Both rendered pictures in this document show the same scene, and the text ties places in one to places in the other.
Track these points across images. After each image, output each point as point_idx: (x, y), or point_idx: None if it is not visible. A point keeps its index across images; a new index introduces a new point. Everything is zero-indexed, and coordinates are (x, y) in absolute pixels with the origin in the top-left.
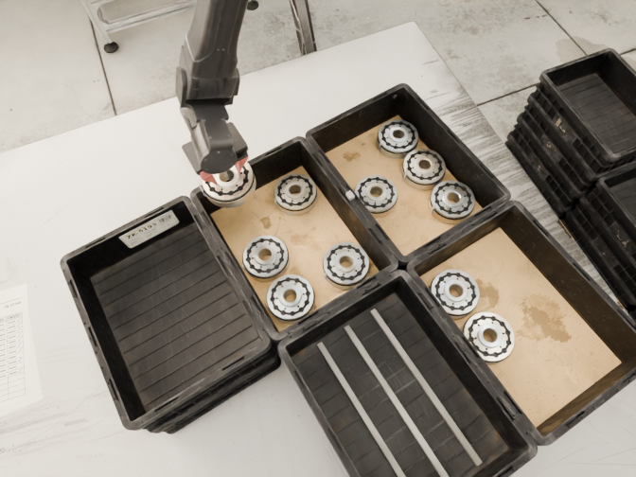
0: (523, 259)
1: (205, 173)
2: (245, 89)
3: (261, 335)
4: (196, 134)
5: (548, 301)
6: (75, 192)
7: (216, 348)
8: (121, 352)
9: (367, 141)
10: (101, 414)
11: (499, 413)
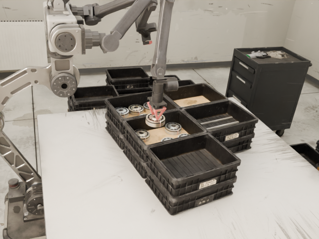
0: None
1: (164, 107)
2: (52, 166)
3: (205, 133)
4: (170, 82)
5: (185, 100)
6: (101, 237)
7: (204, 160)
8: None
9: None
10: (228, 216)
11: (220, 105)
